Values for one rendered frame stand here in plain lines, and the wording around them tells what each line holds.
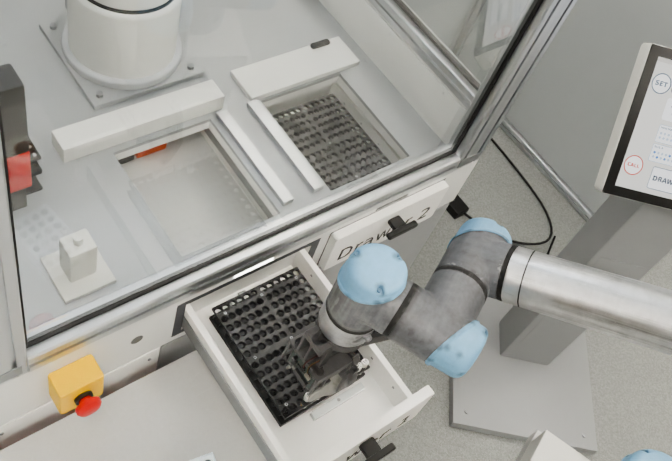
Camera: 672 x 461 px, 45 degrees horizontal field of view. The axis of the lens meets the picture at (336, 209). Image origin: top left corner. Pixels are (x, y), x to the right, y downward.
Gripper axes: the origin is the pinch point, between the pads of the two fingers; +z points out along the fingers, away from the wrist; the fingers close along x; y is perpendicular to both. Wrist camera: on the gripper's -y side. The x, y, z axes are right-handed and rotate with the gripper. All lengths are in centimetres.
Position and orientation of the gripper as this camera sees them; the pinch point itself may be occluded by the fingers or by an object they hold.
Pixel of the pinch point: (319, 376)
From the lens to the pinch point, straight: 126.5
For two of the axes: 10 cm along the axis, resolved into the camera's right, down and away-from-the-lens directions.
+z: -2.6, 5.6, 7.8
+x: 5.7, 7.5, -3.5
